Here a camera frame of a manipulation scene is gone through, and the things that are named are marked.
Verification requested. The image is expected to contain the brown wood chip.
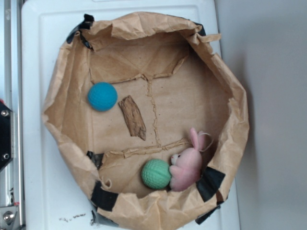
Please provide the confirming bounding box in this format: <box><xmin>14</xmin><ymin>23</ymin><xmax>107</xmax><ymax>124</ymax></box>
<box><xmin>118</xmin><ymin>95</ymin><xmax>146</xmax><ymax>141</ymax></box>

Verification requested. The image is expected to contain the brown paper bag bin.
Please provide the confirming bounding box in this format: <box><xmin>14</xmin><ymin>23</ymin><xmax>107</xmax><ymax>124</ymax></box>
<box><xmin>42</xmin><ymin>12</ymin><xmax>249</xmax><ymax>230</ymax></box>

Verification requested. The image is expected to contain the blue dimpled ball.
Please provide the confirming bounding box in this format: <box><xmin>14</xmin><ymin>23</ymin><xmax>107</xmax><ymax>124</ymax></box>
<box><xmin>87</xmin><ymin>82</ymin><xmax>118</xmax><ymax>112</ymax></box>

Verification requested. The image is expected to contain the green dimpled ball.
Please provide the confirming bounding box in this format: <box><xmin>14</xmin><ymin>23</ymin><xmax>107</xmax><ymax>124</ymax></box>
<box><xmin>141</xmin><ymin>159</ymin><xmax>171</xmax><ymax>190</ymax></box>

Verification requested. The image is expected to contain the pink plush bunny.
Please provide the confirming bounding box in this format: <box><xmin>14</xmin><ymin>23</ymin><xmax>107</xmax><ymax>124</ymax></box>
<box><xmin>169</xmin><ymin>127</ymin><xmax>213</xmax><ymax>192</ymax></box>

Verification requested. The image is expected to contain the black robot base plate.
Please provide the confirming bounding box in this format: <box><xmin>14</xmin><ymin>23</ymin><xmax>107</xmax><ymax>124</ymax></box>
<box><xmin>0</xmin><ymin>101</ymin><xmax>12</xmax><ymax>171</ymax></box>

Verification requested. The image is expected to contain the aluminium frame rail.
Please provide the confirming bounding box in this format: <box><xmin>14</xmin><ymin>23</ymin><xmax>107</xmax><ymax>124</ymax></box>
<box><xmin>0</xmin><ymin>0</ymin><xmax>26</xmax><ymax>230</ymax></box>

